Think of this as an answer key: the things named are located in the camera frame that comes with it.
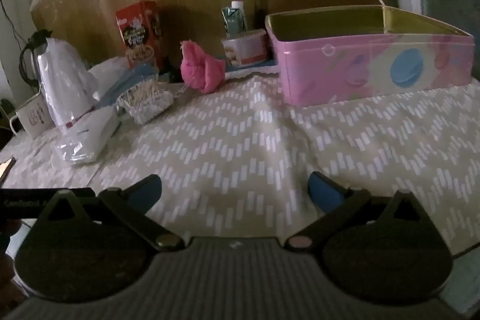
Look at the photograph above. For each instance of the red cereal box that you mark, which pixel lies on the red cereal box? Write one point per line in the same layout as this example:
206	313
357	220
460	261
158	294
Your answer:
140	35

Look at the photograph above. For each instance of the light blue cloth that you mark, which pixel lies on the light blue cloth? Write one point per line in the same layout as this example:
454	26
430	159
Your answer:
123	85

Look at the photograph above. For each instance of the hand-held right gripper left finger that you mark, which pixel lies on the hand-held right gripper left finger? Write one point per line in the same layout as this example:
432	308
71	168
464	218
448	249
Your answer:
147	189

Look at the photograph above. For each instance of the black electric kettle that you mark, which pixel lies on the black electric kettle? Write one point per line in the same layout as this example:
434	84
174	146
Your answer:
28	57

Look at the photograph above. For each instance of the shiny phone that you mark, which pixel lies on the shiny phone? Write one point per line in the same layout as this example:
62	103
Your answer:
5	170

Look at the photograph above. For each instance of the round white food tub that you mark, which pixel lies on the round white food tub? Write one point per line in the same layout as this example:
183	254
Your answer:
243	48

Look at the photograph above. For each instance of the teal mat with white fringe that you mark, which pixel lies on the teal mat with white fringe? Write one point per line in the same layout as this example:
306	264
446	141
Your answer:
255	68

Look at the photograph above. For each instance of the white tissue packet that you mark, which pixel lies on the white tissue packet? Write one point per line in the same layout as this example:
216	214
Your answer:
90	134

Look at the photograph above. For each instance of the pink tin box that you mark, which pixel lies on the pink tin box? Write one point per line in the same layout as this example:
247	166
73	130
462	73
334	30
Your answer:
360	65

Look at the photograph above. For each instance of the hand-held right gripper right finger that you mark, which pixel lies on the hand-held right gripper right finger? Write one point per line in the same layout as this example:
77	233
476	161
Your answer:
323	192

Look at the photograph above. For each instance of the white plastic bag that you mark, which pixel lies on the white plastic bag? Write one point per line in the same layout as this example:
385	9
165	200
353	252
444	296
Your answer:
65	80

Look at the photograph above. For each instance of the pack of cotton swabs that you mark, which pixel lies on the pack of cotton swabs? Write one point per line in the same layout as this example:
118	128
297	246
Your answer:
144	98

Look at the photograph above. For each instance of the white mug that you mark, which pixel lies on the white mug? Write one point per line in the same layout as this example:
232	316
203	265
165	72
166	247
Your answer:
33	115

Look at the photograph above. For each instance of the pink fluffy cloth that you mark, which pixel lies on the pink fluffy cloth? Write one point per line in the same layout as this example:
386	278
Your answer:
198	69

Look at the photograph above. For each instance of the white soft packet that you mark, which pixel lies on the white soft packet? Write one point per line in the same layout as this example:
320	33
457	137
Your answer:
108	70

